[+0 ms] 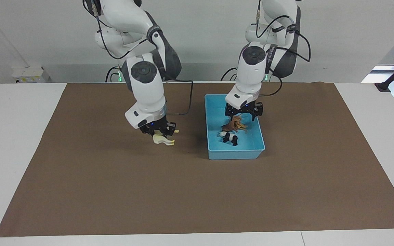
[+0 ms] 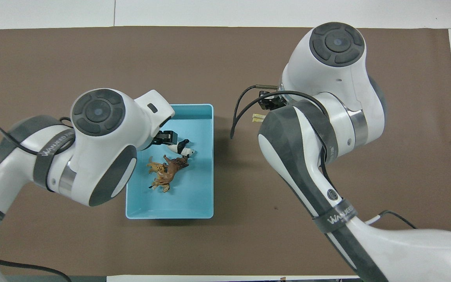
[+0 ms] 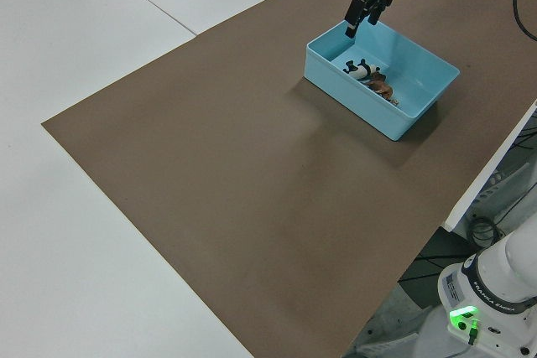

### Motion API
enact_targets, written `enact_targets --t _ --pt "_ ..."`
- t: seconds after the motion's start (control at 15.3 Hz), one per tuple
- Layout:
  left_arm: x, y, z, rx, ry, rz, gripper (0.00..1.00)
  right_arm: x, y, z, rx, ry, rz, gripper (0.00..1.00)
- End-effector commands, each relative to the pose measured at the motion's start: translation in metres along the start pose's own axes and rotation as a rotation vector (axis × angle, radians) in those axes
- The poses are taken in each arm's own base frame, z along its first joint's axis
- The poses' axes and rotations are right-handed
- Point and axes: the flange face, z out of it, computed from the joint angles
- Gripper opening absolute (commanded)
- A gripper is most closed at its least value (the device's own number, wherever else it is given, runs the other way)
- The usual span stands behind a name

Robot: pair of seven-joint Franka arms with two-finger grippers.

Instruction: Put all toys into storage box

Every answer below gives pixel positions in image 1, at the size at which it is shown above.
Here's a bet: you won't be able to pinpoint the cream white horse toy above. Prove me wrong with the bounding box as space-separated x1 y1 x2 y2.
153 129 180 146

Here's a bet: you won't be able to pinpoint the brown lion toy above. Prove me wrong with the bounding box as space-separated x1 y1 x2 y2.
221 116 241 133

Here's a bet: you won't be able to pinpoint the orange tiger toy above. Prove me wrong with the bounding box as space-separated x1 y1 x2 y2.
235 116 249 134

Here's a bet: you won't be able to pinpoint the black white panda toy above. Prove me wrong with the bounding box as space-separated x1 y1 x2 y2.
217 131 239 147

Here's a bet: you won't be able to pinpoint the light blue storage box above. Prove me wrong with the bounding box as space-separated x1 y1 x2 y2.
204 94 266 160

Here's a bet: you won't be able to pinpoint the white power strip box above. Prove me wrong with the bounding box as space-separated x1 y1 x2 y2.
11 66 51 83

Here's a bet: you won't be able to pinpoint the brown table mat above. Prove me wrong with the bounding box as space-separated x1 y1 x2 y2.
0 82 394 237

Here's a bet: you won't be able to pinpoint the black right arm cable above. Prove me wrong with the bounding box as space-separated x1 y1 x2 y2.
87 0 194 116

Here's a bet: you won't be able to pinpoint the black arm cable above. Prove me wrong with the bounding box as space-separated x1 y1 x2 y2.
87 0 194 116
255 0 311 97

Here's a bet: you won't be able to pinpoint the black left base cables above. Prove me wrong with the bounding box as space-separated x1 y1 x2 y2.
221 67 239 82

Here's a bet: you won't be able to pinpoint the black base cables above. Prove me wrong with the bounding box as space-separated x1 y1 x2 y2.
105 66 121 83
221 67 239 82

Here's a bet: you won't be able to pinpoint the black right base cables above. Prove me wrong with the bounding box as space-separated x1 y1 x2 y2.
105 66 121 83

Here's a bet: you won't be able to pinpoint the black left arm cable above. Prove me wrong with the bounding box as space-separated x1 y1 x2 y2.
255 0 311 97

